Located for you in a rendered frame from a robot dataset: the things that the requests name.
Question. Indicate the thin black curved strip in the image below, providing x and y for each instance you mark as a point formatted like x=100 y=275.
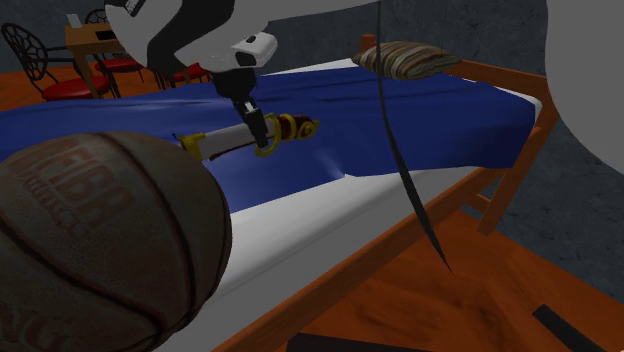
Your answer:
x=397 y=156

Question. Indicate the brown basketball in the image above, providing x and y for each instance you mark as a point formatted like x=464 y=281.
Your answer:
x=97 y=244

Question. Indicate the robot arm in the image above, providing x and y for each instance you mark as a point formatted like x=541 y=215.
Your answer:
x=161 y=24

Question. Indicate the wooden table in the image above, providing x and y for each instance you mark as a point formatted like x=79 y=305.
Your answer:
x=80 y=44

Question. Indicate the blue blanket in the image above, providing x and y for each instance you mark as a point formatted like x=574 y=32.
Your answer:
x=414 y=122

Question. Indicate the white sheathed dagger gold fittings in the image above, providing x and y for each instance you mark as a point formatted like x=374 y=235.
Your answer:
x=226 y=138

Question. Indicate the striped brown pillow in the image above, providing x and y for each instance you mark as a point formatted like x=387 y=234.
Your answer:
x=407 y=59

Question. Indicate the wooden bed white mattress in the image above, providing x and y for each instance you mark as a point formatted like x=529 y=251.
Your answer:
x=312 y=219

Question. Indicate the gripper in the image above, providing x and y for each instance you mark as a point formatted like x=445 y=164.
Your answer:
x=235 y=84

